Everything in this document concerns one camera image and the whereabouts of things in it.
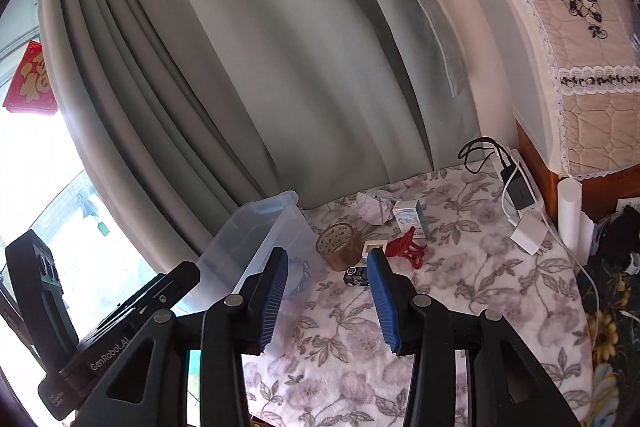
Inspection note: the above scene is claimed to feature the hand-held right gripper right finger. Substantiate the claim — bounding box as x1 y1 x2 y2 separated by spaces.
366 249 582 427

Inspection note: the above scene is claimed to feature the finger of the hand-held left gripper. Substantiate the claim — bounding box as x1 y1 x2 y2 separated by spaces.
95 261 201 333

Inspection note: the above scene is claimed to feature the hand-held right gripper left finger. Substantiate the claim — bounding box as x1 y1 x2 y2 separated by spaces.
92 247 290 427

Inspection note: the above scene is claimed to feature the small black toy car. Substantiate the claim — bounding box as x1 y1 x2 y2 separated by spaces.
342 263 372 288

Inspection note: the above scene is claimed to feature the clear plastic container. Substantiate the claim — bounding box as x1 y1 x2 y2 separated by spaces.
177 191 321 313

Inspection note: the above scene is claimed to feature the brown tape roll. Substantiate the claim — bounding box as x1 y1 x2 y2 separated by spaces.
315 223 363 271

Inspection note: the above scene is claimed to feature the red plastic clip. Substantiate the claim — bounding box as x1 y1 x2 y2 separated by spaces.
385 227 428 269

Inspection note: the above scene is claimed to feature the small white blue box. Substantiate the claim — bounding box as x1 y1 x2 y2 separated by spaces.
392 201 431 239

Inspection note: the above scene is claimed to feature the crumpled white paper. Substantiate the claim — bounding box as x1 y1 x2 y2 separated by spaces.
350 189 401 225

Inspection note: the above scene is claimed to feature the floral grey white blanket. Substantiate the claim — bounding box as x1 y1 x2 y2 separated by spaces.
240 162 596 427

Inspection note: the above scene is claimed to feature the white power adapter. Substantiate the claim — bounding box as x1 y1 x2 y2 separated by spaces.
510 213 551 255

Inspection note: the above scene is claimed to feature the black charger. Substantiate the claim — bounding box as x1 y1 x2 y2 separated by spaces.
500 152 538 210

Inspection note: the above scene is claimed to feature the white power strip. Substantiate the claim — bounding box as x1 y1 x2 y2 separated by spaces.
492 146 546 212

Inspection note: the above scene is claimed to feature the white paper roll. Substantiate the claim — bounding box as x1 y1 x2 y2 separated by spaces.
557 177 593 263

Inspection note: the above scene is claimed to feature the red paper decoration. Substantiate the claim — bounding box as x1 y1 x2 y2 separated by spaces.
2 39 58 115

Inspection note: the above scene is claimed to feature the grey curtain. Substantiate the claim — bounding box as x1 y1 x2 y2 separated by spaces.
37 0 483 263

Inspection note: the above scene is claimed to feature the yellow floral cloth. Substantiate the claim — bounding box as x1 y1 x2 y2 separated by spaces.
575 267 640 427

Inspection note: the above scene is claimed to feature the black object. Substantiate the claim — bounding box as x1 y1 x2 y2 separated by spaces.
597 209 640 273

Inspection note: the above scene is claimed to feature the wooden cabinet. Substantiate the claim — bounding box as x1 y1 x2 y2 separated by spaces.
515 122 640 220

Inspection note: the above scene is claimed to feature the quilted beige lace cover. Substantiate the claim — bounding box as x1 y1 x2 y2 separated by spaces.
445 0 640 180

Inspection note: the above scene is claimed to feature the white cable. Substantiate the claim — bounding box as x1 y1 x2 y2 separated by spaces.
500 184 601 353

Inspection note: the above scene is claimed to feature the black cable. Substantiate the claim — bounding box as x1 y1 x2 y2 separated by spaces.
457 137 511 175

